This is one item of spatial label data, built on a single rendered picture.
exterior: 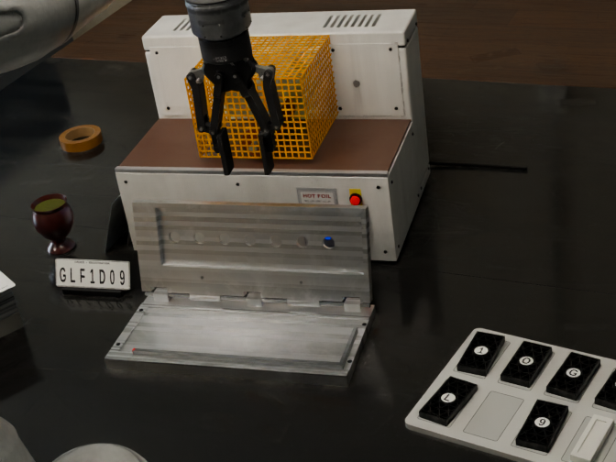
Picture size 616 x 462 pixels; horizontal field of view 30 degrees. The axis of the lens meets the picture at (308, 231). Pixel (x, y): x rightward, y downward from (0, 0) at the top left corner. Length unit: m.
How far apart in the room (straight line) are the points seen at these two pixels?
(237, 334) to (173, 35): 0.67
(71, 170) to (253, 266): 0.82
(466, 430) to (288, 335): 0.39
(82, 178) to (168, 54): 0.48
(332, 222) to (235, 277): 0.21
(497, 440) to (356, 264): 0.44
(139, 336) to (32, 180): 0.80
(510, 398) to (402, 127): 0.66
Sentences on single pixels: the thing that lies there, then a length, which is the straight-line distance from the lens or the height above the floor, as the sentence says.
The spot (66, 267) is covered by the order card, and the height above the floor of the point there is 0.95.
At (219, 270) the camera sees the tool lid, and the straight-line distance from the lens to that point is 2.09.
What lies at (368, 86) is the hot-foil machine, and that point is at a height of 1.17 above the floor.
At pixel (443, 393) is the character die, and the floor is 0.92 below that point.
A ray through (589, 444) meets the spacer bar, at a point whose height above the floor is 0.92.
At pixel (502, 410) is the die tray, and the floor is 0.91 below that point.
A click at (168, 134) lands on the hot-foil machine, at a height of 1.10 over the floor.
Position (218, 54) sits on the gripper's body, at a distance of 1.69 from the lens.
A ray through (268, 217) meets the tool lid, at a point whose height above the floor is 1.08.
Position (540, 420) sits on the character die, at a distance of 1.79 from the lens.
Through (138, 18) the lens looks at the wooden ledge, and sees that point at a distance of 3.69.
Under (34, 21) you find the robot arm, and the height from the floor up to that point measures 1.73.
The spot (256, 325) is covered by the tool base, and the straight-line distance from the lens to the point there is 2.05.
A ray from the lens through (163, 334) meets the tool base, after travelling 2.08.
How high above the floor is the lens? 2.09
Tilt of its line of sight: 30 degrees down
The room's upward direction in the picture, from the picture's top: 9 degrees counter-clockwise
